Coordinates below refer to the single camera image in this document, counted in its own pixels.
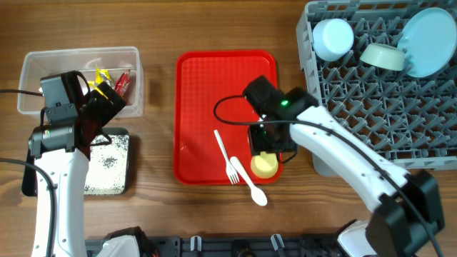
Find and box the red snack wrapper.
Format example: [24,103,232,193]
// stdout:
[114,70,132,98]

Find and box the left black cable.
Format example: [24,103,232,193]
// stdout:
[0,89,58,257]

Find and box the yellow upturned cup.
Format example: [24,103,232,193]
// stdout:
[251,151,279,179]

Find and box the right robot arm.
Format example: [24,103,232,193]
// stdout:
[243,76,444,256]

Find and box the black cable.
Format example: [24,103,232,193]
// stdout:
[0,89,58,257]
[213,94,446,257]

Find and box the clear plastic bin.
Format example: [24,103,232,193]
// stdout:
[19,46,145,119]

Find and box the white plastic spoon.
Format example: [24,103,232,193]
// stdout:
[230,156,268,206]

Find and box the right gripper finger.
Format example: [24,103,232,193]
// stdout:
[248,125,274,156]
[273,138,298,153]

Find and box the white plastic fork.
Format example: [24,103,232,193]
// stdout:
[214,130,239,184]

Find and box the grey dishwasher rack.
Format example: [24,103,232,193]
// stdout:
[296,1,456,170]

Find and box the light blue bowl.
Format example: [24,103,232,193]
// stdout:
[312,19,354,61]

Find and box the red serving tray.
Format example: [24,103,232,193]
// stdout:
[174,50,278,186]

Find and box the black waste tray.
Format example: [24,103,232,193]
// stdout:
[21,128,130,196]

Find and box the right black cable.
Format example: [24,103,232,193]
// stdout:
[213,94,446,257]

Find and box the light blue plate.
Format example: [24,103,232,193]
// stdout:
[397,7,456,78]

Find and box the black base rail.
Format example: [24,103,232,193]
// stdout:
[81,233,358,257]

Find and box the green bowl with rice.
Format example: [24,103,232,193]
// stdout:
[360,43,405,71]

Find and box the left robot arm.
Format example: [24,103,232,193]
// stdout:
[29,71,126,256]

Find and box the yellow foil wrapper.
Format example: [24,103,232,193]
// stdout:
[88,68,113,89]

